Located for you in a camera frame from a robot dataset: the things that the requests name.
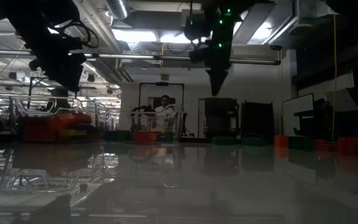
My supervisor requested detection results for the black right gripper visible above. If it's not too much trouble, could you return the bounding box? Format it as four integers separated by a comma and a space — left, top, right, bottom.
203, 0, 244, 96

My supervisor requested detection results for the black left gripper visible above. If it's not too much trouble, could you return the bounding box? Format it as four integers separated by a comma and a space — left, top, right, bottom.
11, 12, 86, 93

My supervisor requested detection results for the long red block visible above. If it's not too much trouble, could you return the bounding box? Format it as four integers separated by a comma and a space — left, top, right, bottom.
19, 116, 55, 127
73, 112, 93, 125

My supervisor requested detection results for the long orange block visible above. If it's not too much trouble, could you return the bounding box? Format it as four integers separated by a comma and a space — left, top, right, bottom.
53, 113, 78, 129

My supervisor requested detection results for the long yellow block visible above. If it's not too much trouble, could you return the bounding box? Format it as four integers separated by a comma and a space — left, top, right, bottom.
57, 129, 88, 138

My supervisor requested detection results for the small blue block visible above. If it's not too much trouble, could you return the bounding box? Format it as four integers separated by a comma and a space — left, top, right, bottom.
104, 130, 120, 142

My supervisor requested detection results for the small red block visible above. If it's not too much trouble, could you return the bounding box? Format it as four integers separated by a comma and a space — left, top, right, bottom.
133, 131, 158, 144

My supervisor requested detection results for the black cabinet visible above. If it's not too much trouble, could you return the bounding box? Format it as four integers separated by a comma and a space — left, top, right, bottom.
240, 101, 275, 138
203, 98, 239, 138

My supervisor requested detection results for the clear plastic bin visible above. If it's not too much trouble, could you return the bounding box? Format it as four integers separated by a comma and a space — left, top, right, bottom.
93, 102, 185, 144
9, 95, 98, 144

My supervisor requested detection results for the person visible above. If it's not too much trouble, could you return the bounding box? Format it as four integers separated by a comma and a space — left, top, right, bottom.
154, 95, 177, 133

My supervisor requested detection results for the ceiling light panel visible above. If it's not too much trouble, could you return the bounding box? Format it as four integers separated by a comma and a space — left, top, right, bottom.
159, 30, 198, 44
112, 29, 158, 44

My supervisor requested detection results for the long ceiling pipe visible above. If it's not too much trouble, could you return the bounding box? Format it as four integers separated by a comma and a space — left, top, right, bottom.
82, 52, 282, 66

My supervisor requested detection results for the whiteboard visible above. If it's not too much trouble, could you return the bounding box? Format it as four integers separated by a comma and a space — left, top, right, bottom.
282, 93, 315, 137

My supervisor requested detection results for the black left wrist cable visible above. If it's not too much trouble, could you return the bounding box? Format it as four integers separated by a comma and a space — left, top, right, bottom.
50, 20, 101, 49

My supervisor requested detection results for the black station frame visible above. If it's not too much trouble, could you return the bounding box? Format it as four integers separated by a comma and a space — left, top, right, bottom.
138, 82, 185, 138

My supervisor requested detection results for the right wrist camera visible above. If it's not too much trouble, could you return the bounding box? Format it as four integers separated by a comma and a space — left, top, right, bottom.
183, 14, 213, 42

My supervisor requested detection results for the silver round ventilation duct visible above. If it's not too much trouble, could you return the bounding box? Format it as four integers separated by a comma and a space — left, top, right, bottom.
106, 0, 129, 20

